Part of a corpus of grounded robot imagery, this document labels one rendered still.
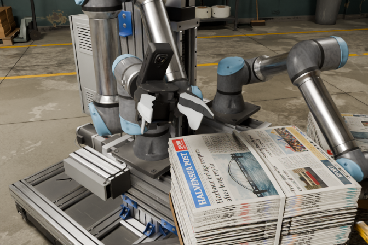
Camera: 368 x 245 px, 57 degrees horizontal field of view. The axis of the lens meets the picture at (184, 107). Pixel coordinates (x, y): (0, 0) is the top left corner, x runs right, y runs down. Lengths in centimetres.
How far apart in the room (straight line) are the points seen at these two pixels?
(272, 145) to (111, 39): 54
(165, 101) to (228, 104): 91
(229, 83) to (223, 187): 83
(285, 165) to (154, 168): 49
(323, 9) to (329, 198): 771
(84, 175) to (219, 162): 67
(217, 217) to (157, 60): 33
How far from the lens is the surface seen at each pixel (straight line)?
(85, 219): 194
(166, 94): 64
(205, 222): 71
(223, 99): 153
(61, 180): 226
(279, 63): 142
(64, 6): 757
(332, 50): 124
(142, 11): 100
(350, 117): 164
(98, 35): 103
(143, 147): 120
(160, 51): 63
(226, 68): 148
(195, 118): 63
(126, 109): 83
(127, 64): 79
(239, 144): 90
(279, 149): 89
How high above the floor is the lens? 148
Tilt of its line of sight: 25 degrees down
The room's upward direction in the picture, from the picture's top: straight up
